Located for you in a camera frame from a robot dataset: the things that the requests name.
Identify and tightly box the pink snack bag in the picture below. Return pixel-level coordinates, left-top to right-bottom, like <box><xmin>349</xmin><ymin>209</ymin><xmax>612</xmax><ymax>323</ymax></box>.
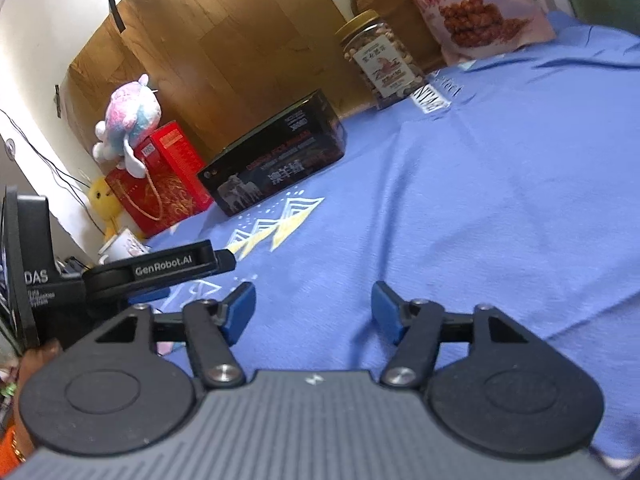
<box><xmin>378</xmin><ymin>0</ymin><xmax>557</xmax><ymax>66</ymax></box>

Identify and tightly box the red gift bag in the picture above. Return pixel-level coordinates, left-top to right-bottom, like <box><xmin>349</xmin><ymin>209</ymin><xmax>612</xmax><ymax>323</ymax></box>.
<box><xmin>104</xmin><ymin>120</ymin><xmax>214</xmax><ymax>239</ymax></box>

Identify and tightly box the white enamel mug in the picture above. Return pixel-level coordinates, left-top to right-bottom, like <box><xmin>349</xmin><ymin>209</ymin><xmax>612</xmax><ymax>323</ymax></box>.
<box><xmin>97</xmin><ymin>228</ymin><xmax>152</xmax><ymax>266</ymax></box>

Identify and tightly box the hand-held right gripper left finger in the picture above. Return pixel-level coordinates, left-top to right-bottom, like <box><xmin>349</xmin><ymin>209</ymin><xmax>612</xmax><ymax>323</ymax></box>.
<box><xmin>75</xmin><ymin>281</ymin><xmax>258</xmax><ymax>390</ymax></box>

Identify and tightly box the clear nut jar gold lid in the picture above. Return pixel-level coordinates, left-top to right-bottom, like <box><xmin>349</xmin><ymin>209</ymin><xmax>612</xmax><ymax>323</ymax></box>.
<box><xmin>334</xmin><ymin>9</ymin><xmax>427</xmax><ymax>111</ymax></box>

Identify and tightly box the large wooden board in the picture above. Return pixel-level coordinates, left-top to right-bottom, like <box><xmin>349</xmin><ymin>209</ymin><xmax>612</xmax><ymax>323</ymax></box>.
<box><xmin>64</xmin><ymin>0</ymin><xmax>373</xmax><ymax>173</ymax></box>

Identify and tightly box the black tin box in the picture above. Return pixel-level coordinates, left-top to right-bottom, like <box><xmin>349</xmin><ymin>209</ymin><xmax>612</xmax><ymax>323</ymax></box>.
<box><xmin>196</xmin><ymin>88</ymin><xmax>348</xmax><ymax>218</ymax></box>

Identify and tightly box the black tape strip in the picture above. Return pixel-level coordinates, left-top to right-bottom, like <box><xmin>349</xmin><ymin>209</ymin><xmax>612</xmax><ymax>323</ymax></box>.
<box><xmin>107</xmin><ymin>0</ymin><xmax>127</xmax><ymax>31</ymax></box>

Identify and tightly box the person's left forearm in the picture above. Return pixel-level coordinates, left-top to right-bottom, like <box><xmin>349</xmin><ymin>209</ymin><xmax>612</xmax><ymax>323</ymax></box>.
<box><xmin>14</xmin><ymin>339</ymin><xmax>64</xmax><ymax>441</ymax></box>

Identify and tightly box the pastel pink blue plush toy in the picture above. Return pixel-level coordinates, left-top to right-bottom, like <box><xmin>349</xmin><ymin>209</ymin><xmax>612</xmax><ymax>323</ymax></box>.
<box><xmin>92</xmin><ymin>74</ymin><xmax>164</xmax><ymax>179</ymax></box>

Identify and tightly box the blue printed cloth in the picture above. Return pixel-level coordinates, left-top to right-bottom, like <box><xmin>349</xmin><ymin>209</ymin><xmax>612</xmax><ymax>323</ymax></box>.
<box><xmin>142</xmin><ymin>10</ymin><xmax>640</xmax><ymax>467</ymax></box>

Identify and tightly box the orange cloth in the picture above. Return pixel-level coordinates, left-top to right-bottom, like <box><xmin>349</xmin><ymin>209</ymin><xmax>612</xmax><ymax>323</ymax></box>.
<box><xmin>0</xmin><ymin>417</ymin><xmax>36</xmax><ymax>464</ymax></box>

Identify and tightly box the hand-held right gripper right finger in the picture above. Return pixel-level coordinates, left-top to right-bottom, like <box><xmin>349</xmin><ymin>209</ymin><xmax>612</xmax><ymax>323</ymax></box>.
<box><xmin>371</xmin><ymin>281</ymin><xmax>539</xmax><ymax>389</ymax></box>

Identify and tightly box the yellow duck plush toy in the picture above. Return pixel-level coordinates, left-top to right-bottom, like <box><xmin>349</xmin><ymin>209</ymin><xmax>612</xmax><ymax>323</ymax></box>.
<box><xmin>88</xmin><ymin>177</ymin><xmax>124</xmax><ymax>242</ymax></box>

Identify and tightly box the round wooden board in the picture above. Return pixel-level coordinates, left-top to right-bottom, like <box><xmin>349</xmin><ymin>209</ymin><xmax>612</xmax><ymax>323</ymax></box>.
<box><xmin>349</xmin><ymin>0</ymin><xmax>452</xmax><ymax>73</ymax></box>

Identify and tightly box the black wall cable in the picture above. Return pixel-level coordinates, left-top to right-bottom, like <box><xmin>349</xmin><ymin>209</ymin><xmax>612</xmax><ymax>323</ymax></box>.
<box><xmin>0</xmin><ymin>108</ymin><xmax>99</xmax><ymax>222</ymax></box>

